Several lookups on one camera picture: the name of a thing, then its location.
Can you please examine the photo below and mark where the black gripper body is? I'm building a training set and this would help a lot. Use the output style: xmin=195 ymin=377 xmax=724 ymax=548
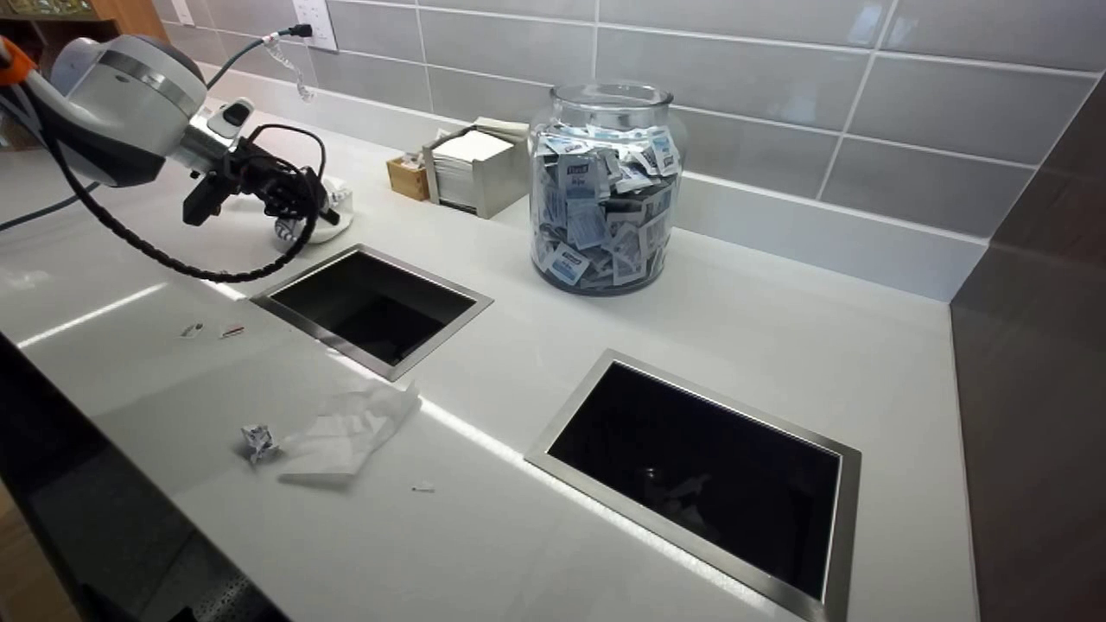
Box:
xmin=221 ymin=137 xmax=311 ymax=207

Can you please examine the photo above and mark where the wooden box of packets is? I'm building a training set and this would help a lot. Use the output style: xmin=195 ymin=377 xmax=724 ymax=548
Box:
xmin=382 ymin=152 xmax=432 ymax=205

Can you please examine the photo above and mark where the metal napkin dispenser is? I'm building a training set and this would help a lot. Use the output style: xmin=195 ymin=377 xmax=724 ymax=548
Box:
xmin=418 ymin=116 xmax=533 ymax=222

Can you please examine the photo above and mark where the small steel framed trash opening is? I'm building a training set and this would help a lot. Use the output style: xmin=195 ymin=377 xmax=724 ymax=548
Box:
xmin=250 ymin=240 xmax=499 ymax=382

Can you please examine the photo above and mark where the crumpled blue white packet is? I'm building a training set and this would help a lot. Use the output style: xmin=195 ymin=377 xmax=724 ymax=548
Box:
xmin=236 ymin=422 xmax=287 ymax=466

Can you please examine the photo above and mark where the wooden robot stand board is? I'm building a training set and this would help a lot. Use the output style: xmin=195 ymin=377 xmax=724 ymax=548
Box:
xmin=0 ymin=0 xmax=168 ymax=48

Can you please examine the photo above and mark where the glass jar of packets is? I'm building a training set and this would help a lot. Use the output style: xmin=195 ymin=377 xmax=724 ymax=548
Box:
xmin=524 ymin=79 xmax=683 ymax=302

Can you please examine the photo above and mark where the black counter front panel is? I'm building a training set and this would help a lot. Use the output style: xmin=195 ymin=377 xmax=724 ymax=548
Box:
xmin=0 ymin=332 xmax=290 ymax=622

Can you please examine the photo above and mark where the large steel framed trash opening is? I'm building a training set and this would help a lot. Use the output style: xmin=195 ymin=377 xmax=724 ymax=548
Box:
xmin=524 ymin=345 xmax=864 ymax=622

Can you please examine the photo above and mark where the dark brown cabinet panel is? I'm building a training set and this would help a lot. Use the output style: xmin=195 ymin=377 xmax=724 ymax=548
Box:
xmin=947 ymin=71 xmax=1106 ymax=622

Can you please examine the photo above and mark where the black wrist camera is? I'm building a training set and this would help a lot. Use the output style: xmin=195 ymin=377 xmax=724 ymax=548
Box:
xmin=179 ymin=170 xmax=233 ymax=230

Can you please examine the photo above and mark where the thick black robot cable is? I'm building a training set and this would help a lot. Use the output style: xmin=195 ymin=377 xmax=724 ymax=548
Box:
xmin=27 ymin=108 xmax=338 ymax=286

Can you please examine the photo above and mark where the white wall outlet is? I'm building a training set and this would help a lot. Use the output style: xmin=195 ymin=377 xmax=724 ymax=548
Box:
xmin=290 ymin=0 xmax=341 ymax=56

